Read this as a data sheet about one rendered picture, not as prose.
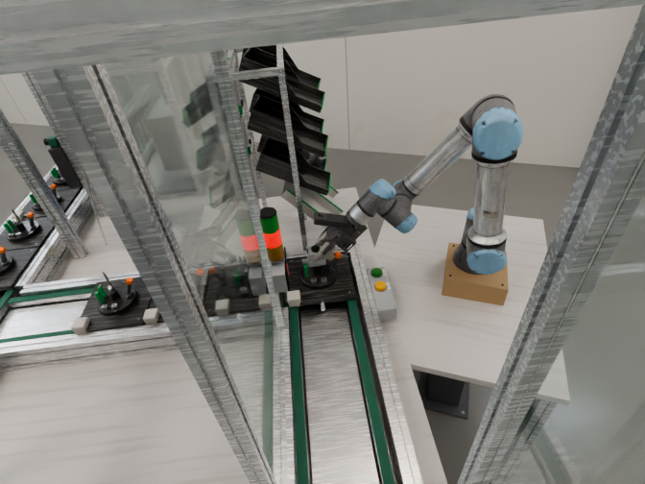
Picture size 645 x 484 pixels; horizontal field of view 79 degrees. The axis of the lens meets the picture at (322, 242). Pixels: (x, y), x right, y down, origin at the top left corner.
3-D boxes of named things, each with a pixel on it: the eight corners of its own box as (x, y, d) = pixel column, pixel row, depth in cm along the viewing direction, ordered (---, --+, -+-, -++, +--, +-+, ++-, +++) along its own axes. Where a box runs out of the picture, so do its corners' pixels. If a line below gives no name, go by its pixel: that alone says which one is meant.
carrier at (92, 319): (159, 278, 155) (148, 254, 147) (145, 326, 137) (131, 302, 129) (98, 285, 155) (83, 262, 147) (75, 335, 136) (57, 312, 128)
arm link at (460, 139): (491, 75, 113) (383, 185, 144) (495, 86, 105) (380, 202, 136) (519, 100, 116) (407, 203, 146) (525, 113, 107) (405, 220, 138)
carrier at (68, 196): (82, 191, 213) (70, 171, 205) (63, 217, 194) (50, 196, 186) (36, 197, 212) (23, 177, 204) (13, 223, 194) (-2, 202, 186)
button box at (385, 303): (383, 277, 153) (383, 265, 149) (396, 319, 137) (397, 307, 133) (366, 278, 153) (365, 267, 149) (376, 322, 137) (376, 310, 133)
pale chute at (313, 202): (336, 217, 171) (343, 210, 169) (334, 235, 161) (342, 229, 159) (285, 179, 160) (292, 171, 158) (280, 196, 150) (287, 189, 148)
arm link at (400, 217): (420, 207, 134) (396, 187, 131) (418, 227, 125) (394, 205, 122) (403, 220, 138) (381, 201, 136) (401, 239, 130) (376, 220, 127)
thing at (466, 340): (540, 224, 181) (542, 219, 179) (567, 405, 117) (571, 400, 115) (390, 206, 201) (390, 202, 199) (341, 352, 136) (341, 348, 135)
